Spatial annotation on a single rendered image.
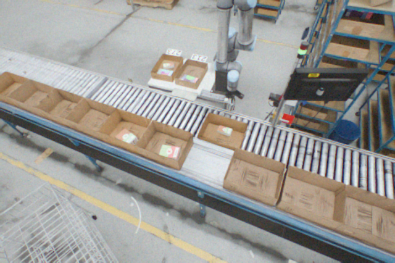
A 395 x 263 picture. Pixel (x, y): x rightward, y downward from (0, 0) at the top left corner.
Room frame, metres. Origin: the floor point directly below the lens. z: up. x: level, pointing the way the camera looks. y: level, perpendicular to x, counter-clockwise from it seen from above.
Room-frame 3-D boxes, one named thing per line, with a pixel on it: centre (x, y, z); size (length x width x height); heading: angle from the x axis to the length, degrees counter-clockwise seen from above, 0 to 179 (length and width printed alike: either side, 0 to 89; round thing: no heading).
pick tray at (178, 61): (2.28, 0.28, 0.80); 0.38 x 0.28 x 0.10; 158
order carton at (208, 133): (1.17, -0.25, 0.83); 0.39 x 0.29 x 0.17; 63
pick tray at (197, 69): (2.12, -0.01, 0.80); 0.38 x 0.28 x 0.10; 153
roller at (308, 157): (0.89, -0.99, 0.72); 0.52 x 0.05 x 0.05; 152
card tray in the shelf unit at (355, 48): (1.70, -1.42, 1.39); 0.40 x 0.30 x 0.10; 151
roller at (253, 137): (1.13, -0.53, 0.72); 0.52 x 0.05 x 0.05; 152
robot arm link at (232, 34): (1.89, -0.38, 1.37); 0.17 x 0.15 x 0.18; 66
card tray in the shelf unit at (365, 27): (1.71, -1.41, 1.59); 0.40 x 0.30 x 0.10; 152
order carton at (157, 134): (1.03, 0.27, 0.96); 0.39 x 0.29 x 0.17; 62
